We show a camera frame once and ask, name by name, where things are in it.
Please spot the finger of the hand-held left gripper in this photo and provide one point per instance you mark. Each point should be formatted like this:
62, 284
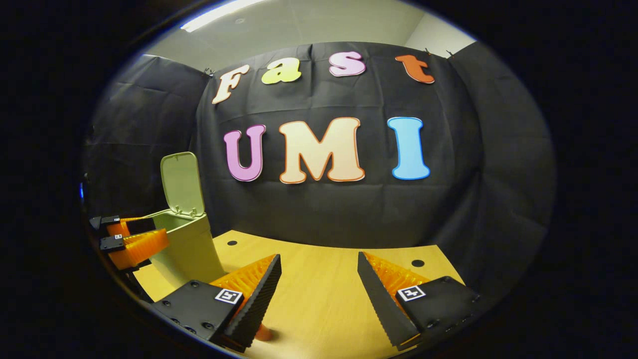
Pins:
142, 247
112, 225

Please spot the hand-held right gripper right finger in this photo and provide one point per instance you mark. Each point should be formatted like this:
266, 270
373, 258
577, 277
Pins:
381, 304

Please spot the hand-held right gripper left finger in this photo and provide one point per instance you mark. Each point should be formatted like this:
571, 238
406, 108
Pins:
258, 303

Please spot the red pop can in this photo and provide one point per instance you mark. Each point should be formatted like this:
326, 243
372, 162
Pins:
264, 333

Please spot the green desktop garbage bin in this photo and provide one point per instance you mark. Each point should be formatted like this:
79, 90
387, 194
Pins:
192, 249

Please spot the wooden desktop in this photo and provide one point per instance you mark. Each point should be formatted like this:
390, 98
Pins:
319, 279

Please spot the black backdrop cloth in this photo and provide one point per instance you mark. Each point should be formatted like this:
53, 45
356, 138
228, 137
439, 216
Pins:
324, 204

